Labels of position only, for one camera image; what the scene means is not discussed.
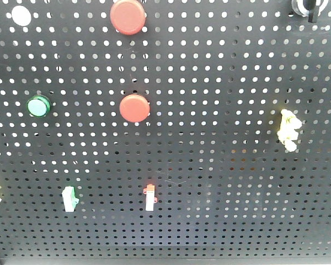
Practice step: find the lower red push button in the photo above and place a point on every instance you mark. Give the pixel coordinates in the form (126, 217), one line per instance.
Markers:
(134, 108)

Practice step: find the red push button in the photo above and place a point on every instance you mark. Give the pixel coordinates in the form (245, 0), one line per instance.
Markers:
(134, 108)
(128, 16)

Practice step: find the upper red push button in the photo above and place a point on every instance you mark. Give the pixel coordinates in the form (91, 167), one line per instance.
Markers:
(128, 16)

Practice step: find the green illuminated push button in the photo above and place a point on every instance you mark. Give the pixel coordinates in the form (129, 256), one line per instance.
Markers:
(38, 105)

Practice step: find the white round button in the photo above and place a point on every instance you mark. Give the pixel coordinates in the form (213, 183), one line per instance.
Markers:
(21, 16)

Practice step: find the black perforated pegboard panel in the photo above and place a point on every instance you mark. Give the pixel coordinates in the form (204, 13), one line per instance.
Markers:
(216, 75)

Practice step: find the white red rocker switch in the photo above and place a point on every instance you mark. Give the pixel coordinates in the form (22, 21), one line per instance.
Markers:
(149, 192)

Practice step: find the white green rocker switch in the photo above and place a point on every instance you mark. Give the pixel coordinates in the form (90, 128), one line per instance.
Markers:
(69, 199)

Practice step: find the yellow toggle switch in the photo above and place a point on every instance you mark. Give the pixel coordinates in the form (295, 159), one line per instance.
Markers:
(287, 133)

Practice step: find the black rotary selector switch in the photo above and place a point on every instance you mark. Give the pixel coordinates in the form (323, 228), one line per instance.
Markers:
(310, 8)

